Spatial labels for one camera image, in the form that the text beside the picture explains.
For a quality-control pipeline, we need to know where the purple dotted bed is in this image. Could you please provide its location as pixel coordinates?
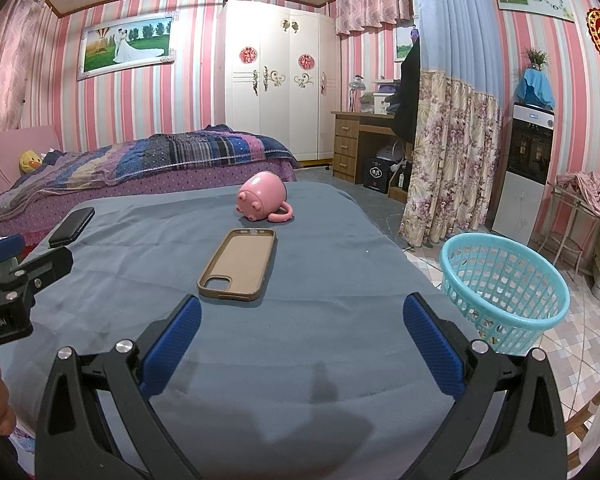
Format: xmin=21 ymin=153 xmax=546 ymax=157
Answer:
xmin=0 ymin=125 xmax=303 ymax=241

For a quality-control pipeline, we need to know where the pink covered headboard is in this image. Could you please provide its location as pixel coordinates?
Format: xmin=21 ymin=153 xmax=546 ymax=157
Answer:
xmin=0 ymin=126 xmax=63 ymax=211

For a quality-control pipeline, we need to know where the grey blue tablecloth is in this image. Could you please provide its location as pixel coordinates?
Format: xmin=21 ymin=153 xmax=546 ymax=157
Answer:
xmin=0 ymin=181 xmax=486 ymax=480

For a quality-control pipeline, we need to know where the pink patterned window curtain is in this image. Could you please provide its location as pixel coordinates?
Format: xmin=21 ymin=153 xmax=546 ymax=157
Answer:
xmin=0 ymin=0 xmax=61 ymax=136

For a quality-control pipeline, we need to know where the pink curtain valance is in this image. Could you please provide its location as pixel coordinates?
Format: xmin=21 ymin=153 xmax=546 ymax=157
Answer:
xmin=335 ymin=0 xmax=413 ymax=36

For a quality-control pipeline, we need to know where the blue cloth cover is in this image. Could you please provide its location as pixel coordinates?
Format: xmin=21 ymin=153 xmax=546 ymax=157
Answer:
xmin=516 ymin=67 xmax=556 ymax=111

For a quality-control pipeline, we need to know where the striped patchwork quilt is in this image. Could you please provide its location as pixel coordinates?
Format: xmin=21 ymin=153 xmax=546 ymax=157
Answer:
xmin=0 ymin=125 xmax=303 ymax=211

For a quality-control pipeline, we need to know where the black zip case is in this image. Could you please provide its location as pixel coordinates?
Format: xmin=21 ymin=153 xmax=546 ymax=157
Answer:
xmin=48 ymin=206 xmax=96 ymax=248

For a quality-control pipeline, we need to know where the wall picture clock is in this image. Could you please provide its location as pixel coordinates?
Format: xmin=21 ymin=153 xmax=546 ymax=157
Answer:
xmin=493 ymin=0 xmax=577 ymax=23

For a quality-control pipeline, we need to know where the light blue plastic basket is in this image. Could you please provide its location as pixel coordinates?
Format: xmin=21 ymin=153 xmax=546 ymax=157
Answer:
xmin=439 ymin=232 xmax=572 ymax=356

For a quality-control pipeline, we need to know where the framed wedding photo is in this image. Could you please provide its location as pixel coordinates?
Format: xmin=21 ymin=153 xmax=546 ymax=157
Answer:
xmin=76 ymin=12 xmax=176 ymax=81

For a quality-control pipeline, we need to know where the metal wire rack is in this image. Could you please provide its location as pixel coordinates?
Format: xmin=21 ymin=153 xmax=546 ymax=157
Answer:
xmin=537 ymin=182 xmax=598 ymax=273

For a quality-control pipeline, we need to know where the black printed box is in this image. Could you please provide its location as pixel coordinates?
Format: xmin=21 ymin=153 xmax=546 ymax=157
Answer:
xmin=364 ymin=156 xmax=393 ymax=193

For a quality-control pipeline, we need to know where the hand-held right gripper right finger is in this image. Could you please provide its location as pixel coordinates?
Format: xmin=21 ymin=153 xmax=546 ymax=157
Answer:
xmin=402 ymin=292 xmax=567 ymax=480

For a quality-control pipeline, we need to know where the yellow duck plush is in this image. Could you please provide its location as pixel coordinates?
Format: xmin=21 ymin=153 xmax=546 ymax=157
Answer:
xmin=19 ymin=150 xmax=43 ymax=176

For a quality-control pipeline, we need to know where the pink crumpled cloth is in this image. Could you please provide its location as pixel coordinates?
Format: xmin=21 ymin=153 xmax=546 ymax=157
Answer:
xmin=556 ymin=171 xmax=600 ymax=233

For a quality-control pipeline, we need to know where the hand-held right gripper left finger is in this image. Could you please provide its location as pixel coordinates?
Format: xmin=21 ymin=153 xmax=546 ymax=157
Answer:
xmin=34 ymin=294 xmax=203 ymax=480

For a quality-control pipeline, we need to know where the white wardrobe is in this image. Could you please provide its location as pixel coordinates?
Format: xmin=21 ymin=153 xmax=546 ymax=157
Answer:
xmin=216 ymin=0 xmax=337 ymax=161

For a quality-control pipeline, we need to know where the black hanging coat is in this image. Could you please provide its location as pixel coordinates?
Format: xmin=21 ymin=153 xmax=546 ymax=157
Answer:
xmin=392 ymin=27 xmax=422 ymax=143

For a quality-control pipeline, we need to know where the white storage box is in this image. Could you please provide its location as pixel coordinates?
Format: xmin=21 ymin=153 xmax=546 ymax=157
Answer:
xmin=372 ymin=91 xmax=398 ymax=115

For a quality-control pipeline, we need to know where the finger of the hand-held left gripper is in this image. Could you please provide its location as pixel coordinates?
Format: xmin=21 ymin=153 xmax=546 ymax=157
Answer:
xmin=10 ymin=246 xmax=75 ymax=293
xmin=0 ymin=234 xmax=25 ymax=276

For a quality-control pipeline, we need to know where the white water dispenser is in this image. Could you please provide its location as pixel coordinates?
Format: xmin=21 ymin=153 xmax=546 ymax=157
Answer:
xmin=491 ymin=102 xmax=556 ymax=245

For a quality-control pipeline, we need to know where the desk lamp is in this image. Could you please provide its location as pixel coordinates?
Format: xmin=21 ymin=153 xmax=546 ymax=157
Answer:
xmin=347 ymin=75 xmax=367 ymax=113

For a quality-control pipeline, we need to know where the wooden desk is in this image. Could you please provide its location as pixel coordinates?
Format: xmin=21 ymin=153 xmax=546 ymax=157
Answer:
xmin=330 ymin=110 xmax=416 ymax=186

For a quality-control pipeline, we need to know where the blue floral room curtain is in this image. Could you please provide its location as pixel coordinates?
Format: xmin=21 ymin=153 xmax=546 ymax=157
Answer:
xmin=399 ymin=0 xmax=505 ymax=248

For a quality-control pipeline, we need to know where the white plastic bag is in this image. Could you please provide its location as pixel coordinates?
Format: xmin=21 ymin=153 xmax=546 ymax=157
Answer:
xmin=375 ymin=142 xmax=406 ymax=163

